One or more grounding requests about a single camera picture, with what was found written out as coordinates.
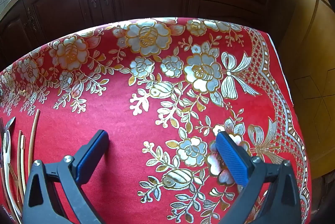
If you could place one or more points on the light beige chopstick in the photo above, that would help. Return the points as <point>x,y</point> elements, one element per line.
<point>23,179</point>

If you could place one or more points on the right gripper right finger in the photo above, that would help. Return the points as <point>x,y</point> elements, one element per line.
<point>282,202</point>

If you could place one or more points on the red floral tablecloth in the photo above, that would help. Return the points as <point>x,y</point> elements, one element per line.
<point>163,88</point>

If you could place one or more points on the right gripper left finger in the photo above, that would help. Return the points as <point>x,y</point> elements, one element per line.
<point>42,203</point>

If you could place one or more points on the dark brown chopstick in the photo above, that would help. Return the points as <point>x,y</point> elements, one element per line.
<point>19,164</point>

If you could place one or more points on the white ceramic spoon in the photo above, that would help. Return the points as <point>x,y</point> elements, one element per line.
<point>6,162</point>

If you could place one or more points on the wood-handled steel fork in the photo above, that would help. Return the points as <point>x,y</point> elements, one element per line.
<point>2,170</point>

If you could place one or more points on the brown wooden chopstick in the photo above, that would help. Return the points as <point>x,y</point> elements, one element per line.
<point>32,140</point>

